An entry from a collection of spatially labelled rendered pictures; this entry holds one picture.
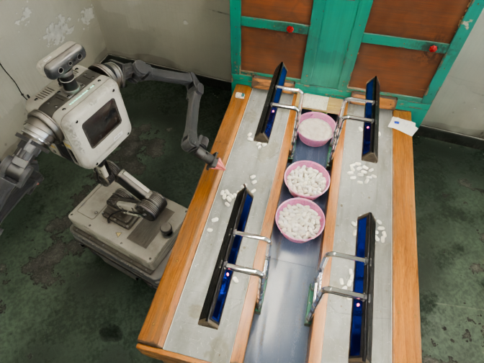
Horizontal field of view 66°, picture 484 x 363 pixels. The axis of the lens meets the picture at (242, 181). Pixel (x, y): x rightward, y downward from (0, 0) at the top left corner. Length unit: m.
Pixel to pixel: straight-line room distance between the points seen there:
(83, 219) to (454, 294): 2.52
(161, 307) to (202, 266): 0.28
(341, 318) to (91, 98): 1.47
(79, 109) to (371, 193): 1.58
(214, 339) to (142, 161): 1.94
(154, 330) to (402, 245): 1.29
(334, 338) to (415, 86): 1.65
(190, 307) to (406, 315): 1.00
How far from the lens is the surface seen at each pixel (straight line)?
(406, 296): 2.00
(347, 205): 2.18
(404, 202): 2.27
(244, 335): 1.78
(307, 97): 2.68
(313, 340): 1.81
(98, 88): 1.75
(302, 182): 2.22
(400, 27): 2.45
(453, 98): 3.58
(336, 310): 1.89
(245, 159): 2.29
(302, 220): 2.07
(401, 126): 2.66
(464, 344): 2.93
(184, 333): 1.83
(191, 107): 2.12
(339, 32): 2.46
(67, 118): 1.67
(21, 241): 3.24
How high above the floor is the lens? 2.49
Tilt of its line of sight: 53 degrees down
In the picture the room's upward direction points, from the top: 1 degrees clockwise
